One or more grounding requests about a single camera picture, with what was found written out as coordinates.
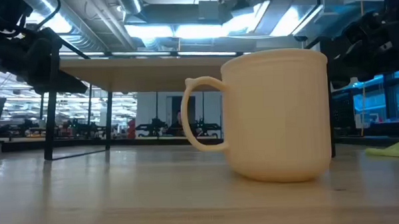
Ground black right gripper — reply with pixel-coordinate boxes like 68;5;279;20
325;10;399;90

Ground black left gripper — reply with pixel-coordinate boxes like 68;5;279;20
17;27;90;97

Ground cream mug orange interior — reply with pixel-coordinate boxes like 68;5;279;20
178;47;334;187

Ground wooden shelf black metal legs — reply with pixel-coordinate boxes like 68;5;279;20
39;26;338;169

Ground black equipment rack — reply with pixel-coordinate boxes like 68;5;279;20
331;88;357;138

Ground green cloth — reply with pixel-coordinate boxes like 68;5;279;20
364;136;399;161

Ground person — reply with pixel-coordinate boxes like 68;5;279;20
174;110;184;134

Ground ceiling light panel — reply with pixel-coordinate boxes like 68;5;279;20
124;20;225;43

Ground silver ventilation duct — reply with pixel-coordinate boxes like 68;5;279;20
22;0;146;56

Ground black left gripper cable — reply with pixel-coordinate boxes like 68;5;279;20
29;0;64;32

